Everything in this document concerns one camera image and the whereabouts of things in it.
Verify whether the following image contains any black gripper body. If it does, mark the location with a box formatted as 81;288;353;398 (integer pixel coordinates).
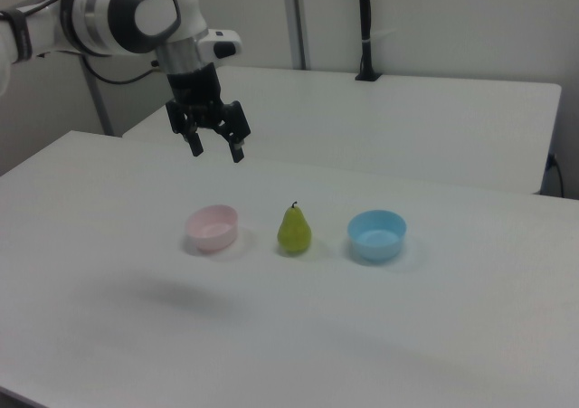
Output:
164;62;240;136

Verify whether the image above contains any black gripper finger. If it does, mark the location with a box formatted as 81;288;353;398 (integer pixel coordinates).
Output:
180;113;204;157
214;101;252;164

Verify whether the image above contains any pink plastic bowl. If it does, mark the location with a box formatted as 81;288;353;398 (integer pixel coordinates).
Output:
185;204;240;253

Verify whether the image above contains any green pear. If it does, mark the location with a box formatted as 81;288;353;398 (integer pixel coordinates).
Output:
277;201;313;254

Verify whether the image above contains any blue plastic bowl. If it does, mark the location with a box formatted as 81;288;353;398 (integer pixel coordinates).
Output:
346;209;408;263

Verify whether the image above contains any white back table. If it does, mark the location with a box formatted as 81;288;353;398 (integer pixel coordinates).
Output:
121;65;563;195

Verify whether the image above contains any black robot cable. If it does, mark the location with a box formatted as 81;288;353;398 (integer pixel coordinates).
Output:
0;0;160;86

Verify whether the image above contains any black camera stand pole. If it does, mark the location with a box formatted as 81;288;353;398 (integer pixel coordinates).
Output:
354;0;382;82

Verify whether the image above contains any black wall cable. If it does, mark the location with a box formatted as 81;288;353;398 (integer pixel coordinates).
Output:
547;153;566;198

